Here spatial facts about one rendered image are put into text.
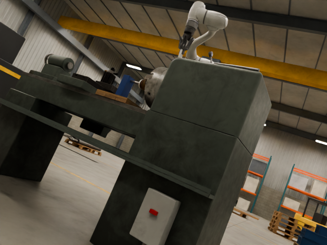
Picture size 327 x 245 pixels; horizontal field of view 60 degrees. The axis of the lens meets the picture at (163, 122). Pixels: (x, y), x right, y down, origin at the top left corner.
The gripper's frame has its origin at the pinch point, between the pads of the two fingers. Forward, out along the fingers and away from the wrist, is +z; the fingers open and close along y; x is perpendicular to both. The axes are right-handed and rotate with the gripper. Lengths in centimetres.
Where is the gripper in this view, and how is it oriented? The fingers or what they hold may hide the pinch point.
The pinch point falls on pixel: (181, 54)
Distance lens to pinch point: 216.2
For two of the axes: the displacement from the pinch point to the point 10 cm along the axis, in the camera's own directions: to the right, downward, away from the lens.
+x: -5.6, -2.6, -7.8
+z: -3.5, 9.4, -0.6
